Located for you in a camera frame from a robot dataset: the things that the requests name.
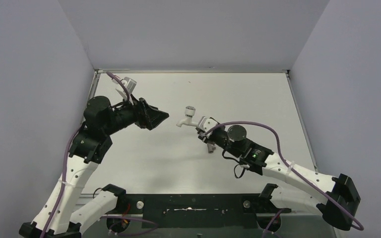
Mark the metal tee pipe fitting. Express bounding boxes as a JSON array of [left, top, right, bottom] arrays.
[[207, 143, 216, 154]]

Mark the white faucet with chrome knob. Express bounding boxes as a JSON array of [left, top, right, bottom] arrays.
[[176, 106, 197, 127]]

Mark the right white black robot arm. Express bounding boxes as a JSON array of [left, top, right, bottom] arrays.
[[196, 118, 365, 231]]

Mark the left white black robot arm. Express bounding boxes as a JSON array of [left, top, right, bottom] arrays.
[[19, 96, 169, 238]]

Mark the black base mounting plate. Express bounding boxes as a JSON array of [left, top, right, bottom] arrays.
[[109, 193, 279, 229]]

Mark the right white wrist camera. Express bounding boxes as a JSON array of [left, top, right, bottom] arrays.
[[196, 116, 219, 136]]

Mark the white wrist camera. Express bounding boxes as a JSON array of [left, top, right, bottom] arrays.
[[196, 116, 219, 136], [113, 77, 137, 101]]

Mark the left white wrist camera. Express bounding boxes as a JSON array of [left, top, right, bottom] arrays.
[[113, 77, 137, 101]]

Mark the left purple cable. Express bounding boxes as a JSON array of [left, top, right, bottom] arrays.
[[39, 71, 160, 238]]

